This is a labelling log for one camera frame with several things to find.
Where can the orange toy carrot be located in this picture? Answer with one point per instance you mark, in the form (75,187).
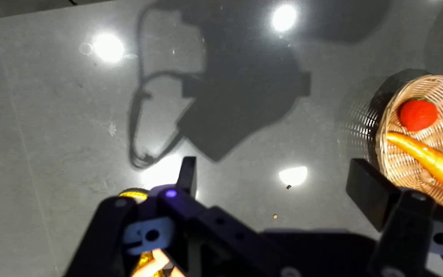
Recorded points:
(438,162)

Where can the red toy tomato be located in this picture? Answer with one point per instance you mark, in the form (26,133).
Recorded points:
(418,115)

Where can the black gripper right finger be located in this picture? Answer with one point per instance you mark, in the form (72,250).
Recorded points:
(404,225)

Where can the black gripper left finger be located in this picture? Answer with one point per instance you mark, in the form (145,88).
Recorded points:
(109,231)

